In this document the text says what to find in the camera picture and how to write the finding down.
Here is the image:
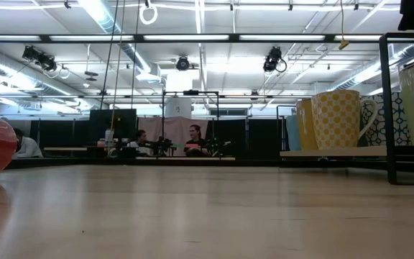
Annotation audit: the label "black background metal frame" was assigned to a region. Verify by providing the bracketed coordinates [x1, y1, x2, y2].
[161, 89, 220, 158]

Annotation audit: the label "yellow polka dot mug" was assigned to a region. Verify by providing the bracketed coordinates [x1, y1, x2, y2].
[310, 89, 379, 150]

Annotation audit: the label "pink cloth curtain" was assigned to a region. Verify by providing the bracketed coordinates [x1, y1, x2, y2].
[137, 117, 210, 158]

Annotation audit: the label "white cylinder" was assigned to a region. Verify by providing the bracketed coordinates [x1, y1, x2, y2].
[165, 96, 193, 119]

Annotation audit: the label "black overhead beam light strips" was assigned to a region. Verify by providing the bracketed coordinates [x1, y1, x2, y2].
[0, 33, 414, 45]

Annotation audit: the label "light blue mug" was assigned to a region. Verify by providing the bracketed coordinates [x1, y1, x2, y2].
[285, 114, 298, 151]

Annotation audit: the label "blue white patterned mug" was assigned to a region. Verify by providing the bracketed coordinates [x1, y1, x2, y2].
[359, 91, 411, 147]

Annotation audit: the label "black aluminium table frame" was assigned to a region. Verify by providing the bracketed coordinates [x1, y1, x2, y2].
[5, 157, 414, 173]

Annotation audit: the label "large mustard yellow mug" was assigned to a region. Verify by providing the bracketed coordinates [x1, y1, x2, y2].
[295, 99, 319, 151]

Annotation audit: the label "black ceiling spotlight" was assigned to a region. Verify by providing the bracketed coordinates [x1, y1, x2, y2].
[22, 45, 40, 61]
[262, 45, 288, 74]
[37, 53, 59, 72]
[175, 55, 191, 72]

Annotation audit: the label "white hanging ring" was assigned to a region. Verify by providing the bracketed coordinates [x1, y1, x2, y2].
[138, 1, 159, 26]

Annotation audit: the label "black hanging cable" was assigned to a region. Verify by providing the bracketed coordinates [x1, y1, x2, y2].
[100, 0, 121, 109]
[130, 0, 139, 109]

